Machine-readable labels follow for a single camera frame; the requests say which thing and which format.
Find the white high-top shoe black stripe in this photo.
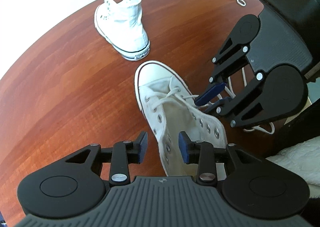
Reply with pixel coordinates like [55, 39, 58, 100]
[94, 0, 151, 62]

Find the cream high-top shoe red stripe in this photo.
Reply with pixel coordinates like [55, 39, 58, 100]
[134, 60, 228, 177]

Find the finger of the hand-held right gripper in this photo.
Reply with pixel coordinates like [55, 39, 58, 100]
[204, 72, 278, 128]
[194, 36, 249, 107]

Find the person's white fleece clothing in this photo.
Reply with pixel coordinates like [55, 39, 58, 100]
[265, 136, 320, 189]

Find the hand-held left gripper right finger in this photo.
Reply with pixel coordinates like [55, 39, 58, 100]
[178, 131, 265, 185]

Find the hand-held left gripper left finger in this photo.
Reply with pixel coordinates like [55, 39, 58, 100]
[65, 131, 148, 184]

